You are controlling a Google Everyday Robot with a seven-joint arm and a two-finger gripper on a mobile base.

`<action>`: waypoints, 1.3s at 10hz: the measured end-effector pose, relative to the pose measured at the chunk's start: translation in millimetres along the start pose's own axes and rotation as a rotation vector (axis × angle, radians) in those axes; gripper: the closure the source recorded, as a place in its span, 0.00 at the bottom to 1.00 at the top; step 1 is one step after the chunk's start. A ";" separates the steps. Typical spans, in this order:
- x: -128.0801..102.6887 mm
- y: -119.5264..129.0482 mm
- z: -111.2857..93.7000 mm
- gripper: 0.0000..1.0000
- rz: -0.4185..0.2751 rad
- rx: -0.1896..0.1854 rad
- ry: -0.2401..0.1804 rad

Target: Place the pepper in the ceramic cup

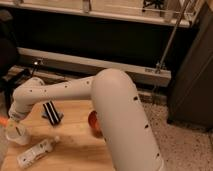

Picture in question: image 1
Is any dark cabinet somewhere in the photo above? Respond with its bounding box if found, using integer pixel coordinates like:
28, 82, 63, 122
167, 2, 213, 129

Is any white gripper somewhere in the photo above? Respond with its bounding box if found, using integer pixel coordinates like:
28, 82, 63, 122
6, 119, 30, 146

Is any black striped cloth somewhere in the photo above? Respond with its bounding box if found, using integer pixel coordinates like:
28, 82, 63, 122
42, 101, 63, 126

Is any metal pole stand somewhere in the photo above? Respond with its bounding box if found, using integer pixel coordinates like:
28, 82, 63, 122
155, 0, 190, 74

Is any orange ceramic cup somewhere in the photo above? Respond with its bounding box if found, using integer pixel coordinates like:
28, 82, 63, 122
88, 111, 102, 138

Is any orange pepper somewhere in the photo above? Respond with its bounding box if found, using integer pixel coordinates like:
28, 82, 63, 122
0, 117, 8, 127

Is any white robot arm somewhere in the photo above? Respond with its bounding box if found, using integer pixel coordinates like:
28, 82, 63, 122
8, 68, 167, 171

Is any white plastic bottle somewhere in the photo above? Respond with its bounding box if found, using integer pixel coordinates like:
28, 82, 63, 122
17, 136, 60, 169

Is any black office chair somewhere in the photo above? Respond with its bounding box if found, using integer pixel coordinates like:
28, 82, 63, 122
0, 9, 20, 97

